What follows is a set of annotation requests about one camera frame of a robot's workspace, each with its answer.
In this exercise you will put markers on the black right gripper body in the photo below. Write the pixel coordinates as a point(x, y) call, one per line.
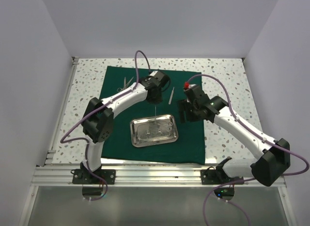
point(192, 113)

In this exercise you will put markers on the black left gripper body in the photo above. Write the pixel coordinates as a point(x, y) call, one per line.
point(158, 99)

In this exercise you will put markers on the steel forceps with ring handles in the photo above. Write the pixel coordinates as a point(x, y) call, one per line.
point(127, 84)

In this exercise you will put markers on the green surgical cloth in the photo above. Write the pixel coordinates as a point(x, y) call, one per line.
point(189, 147)

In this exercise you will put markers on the stainless steel instrument tray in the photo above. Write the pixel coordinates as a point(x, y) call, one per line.
point(145, 132)

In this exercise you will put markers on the steel scissors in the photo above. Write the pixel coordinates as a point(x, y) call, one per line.
point(168, 125)

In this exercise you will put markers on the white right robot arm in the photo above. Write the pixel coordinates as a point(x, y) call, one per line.
point(270, 157)

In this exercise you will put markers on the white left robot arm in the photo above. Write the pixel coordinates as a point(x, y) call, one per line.
point(100, 113)

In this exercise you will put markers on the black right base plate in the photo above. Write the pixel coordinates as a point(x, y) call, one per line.
point(213, 176)

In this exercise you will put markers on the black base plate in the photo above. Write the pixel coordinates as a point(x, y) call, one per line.
point(84, 177)
point(213, 176)

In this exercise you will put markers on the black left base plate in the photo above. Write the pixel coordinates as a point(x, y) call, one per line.
point(84, 177)

